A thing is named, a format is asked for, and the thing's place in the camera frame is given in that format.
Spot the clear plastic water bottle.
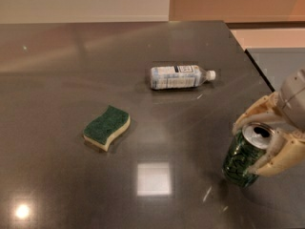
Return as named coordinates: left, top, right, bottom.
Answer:
left=150, top=65, right=216, bottom=90

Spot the green and yellow sponge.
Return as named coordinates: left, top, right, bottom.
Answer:
left=83, top=106, right=131, bottom=152

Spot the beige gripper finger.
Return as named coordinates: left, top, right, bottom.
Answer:
left=232, top=92, right=284, bottom=135
left=247, top=128, right=305, bottom=177

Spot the green soda can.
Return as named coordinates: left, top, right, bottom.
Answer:
left=222, top=122, right=275, bottom=187

